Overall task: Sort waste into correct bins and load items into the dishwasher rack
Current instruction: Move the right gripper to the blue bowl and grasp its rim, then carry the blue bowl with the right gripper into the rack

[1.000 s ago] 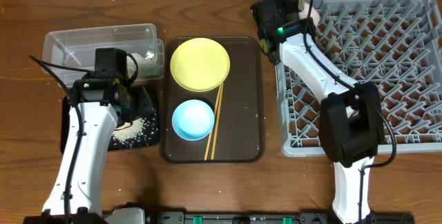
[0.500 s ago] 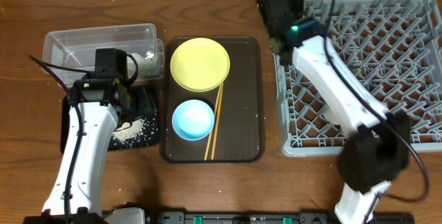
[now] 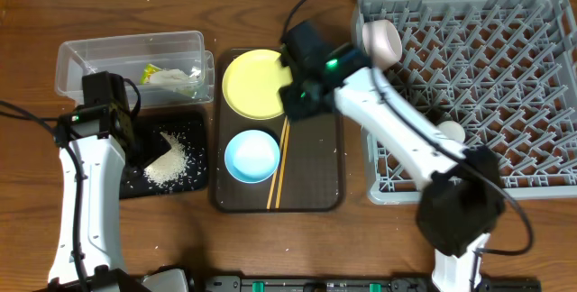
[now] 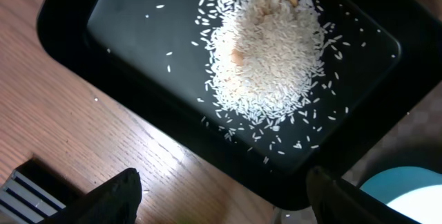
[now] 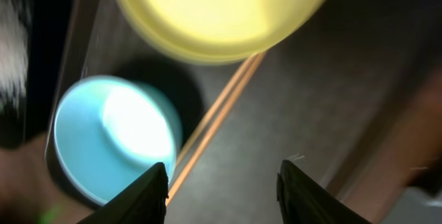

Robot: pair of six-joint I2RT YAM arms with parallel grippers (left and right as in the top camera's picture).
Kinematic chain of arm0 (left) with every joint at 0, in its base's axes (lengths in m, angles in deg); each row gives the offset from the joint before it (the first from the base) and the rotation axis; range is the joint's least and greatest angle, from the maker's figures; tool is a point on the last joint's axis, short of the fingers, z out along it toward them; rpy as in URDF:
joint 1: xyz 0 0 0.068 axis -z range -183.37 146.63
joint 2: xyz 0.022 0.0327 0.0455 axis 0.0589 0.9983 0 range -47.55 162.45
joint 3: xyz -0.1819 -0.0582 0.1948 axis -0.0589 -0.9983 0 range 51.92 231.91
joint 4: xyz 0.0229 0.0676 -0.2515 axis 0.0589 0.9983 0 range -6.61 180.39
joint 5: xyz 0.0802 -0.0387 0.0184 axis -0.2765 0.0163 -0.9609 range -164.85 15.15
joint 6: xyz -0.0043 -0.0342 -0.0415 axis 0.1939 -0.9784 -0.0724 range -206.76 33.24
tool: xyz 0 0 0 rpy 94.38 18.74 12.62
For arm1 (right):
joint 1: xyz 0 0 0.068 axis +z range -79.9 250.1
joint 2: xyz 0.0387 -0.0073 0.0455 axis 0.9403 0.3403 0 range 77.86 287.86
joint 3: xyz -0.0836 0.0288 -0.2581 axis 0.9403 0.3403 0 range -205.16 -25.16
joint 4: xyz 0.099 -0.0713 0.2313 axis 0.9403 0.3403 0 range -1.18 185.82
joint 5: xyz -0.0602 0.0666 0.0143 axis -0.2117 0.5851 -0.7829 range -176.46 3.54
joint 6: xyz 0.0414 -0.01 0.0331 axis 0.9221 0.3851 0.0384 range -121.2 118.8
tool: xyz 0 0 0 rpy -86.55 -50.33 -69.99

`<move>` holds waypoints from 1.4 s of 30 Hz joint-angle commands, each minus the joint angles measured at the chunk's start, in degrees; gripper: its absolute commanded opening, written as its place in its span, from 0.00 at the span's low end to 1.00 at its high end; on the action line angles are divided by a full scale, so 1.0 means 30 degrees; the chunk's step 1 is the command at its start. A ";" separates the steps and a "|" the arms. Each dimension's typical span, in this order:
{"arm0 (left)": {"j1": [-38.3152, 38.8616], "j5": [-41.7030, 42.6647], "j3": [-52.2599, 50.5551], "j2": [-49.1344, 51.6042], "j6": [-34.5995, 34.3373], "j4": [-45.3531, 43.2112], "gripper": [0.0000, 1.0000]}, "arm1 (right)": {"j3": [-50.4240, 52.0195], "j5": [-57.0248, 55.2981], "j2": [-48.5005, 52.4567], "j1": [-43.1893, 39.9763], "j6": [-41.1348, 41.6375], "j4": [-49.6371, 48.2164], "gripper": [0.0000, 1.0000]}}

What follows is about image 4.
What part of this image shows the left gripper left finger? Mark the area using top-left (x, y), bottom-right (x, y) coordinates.
top-left (41, 168), bottom-right (142, 224)

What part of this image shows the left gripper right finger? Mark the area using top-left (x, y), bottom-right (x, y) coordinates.
top-left (306, 167), bottom-right (417, 224)

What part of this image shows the light blue bowl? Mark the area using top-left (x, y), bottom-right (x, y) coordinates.
top-left (360, 167), bottom-right (441, 223)

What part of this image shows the rice food waste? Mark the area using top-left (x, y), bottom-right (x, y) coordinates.
top-left (136, 0), bottom-right (396, 165)

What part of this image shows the black waste tray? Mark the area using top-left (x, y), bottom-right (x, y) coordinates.
top-left (37, 0), bottom-right (441, 210)

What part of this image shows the dark brown serving tray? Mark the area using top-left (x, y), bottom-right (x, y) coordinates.
top-left (276, 82), bottom-right (442, 224)

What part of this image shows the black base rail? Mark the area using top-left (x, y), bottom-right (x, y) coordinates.
top-left (1, 158), bottom-right (84, 224)

